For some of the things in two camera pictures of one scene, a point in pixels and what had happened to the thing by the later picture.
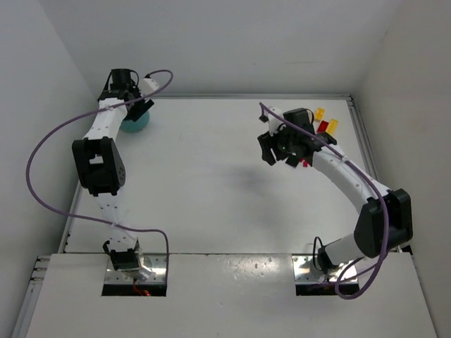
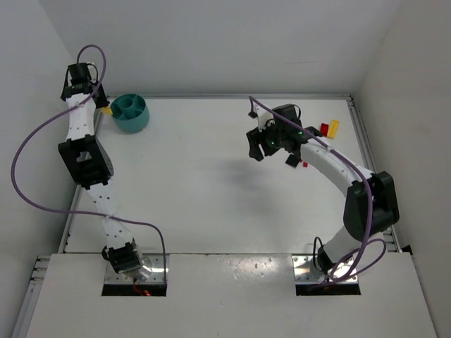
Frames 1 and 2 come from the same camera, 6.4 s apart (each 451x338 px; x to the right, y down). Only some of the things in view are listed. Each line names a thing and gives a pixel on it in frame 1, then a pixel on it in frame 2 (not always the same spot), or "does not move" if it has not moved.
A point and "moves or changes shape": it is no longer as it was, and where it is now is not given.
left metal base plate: [156, 262] does not move
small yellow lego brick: [319, 113] moves or changes shape
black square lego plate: [292, 160] does not move
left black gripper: [141, 109] → [100, 99]
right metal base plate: [306, 271] does not move
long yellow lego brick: [332, 127] does not move
